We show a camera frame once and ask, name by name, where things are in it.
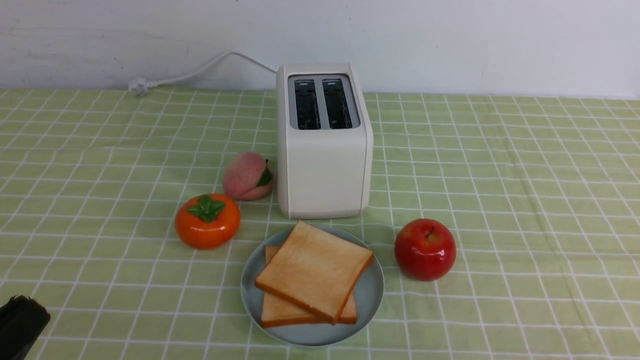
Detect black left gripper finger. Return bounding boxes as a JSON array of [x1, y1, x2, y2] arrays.
[[0, 295, 51, 360]]

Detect toast slice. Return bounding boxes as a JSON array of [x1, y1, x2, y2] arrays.
[[260, 245, 358, 329], [254, 220, 375, 325]]

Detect white toaster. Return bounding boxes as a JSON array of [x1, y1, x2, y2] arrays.
[[276, 63, 374, 219]]

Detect orange persimmon toy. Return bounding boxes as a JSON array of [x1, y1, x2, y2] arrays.
[[174, 193, 242, 250]]

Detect pink peach toy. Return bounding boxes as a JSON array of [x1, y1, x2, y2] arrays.
[[222, 152, 275, 201]]

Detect light blue plate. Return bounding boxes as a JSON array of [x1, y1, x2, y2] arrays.
[[240, 221, 385, 347]]

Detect red apple toy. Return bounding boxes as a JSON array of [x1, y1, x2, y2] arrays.
[[394, 218, 457, 281]]

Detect green checkered tablecloth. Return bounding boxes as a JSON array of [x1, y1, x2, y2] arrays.
[[0, 88, 640, 360]]

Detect white toaster power cord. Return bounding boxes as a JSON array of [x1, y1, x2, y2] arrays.
[[128, 50, 278, 96]]

